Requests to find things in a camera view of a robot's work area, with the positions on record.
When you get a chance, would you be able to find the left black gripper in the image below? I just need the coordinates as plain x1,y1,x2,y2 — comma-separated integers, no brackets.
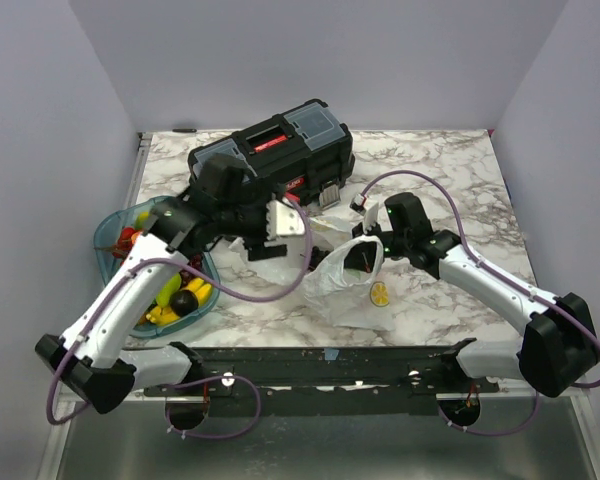
216,186,289,260

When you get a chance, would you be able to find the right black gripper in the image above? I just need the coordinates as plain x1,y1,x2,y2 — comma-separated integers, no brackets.
342,218,410,273

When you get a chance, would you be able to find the fake blackberry cluster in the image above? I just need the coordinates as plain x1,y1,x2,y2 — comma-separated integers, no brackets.
307,246,332,272

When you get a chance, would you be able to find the white plastic bag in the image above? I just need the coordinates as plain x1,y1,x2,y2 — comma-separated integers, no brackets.
227,214,396,331

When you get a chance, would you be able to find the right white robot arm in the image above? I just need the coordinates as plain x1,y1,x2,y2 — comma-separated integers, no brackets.
350,193,600,398

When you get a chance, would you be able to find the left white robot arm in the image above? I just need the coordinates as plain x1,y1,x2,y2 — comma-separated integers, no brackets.
35,154,285,414

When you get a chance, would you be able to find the fake red grape bunch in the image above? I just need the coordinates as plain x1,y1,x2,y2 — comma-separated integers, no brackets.
188,254,205,272

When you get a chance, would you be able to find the dark fake plum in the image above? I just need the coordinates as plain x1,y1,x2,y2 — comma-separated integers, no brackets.
169,290,199,317

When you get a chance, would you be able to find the yellow green fake apple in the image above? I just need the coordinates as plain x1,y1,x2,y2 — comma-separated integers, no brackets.
134,211,150,231

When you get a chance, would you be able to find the green fake pear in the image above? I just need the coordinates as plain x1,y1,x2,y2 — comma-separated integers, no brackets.
155,273,182,308

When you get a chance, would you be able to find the yellow fake banana bunch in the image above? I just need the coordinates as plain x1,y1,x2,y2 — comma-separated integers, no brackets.
145,278,214,326

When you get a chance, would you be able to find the black plastic toolbox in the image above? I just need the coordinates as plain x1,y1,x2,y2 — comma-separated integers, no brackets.
188,99,355,209

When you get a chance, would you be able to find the teal plastic fruit bowl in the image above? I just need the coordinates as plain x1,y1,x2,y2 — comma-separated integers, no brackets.
93,196,219,340

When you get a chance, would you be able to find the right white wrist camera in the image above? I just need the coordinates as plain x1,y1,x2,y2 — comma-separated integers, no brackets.
350,193,379,237

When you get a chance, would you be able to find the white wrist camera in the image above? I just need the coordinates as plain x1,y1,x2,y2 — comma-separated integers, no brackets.
266,198,305,241
350,193,379,237

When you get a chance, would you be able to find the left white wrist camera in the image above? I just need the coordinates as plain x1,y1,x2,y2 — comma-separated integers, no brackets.
266,198,305,241

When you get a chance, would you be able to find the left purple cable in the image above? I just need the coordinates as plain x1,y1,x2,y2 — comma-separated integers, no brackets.
46,197,314,441

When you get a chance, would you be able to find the purple cable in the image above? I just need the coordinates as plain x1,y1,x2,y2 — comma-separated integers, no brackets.
362,169,600,436
46,197,314,441

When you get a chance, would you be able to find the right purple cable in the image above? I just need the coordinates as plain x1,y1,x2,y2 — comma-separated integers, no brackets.
362,169,600,436

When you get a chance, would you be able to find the aluminium frame profile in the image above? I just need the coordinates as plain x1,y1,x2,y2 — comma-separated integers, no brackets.
59,132,154,401

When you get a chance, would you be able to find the black metal base rail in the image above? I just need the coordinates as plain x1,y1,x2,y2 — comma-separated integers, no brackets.
144,341,500,417

